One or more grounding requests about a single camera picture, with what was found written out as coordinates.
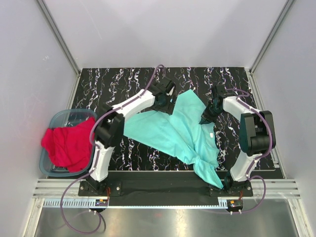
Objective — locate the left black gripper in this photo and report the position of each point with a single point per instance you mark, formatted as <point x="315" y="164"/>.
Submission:
<point x="169" y="107"/>

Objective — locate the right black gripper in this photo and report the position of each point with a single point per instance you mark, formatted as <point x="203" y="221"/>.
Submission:
<point x="206" y="118"/>

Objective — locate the teal t shirt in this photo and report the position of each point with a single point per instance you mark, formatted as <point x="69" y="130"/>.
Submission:
<point x="180" y="135"/>

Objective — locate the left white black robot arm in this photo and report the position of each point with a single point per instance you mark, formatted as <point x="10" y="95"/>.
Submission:
<point x="108" y="130"/>

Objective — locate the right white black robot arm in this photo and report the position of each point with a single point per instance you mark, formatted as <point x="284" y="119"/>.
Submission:
<point x="256" y="138"/>

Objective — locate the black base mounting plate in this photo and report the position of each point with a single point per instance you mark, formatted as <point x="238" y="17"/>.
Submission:
<point x="119" y="183"/>

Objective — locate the translucent blue plastic basket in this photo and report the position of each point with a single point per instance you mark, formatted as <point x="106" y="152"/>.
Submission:
<point x="65" y="118"/>

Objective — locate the red t shirt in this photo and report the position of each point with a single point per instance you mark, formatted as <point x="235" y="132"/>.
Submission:
<point x="69" y="147"/>

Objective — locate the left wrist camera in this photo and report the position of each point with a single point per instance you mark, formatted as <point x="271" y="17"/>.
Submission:
<point x="165" y="86"/>

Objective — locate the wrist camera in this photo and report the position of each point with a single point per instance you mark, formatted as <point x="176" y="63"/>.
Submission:
<point x="219" y="91"/>
<point x="165" y="86"/>

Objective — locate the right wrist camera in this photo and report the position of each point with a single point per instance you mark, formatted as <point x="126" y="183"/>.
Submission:
<point x="219" y="91"/>

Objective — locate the aluminium frame rail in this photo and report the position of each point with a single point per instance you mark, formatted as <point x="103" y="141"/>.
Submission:
<point x="274" y="188"/>

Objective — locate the white slotted cable duct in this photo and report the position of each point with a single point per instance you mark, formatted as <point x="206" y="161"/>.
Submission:
<point x="96" y="203"/>

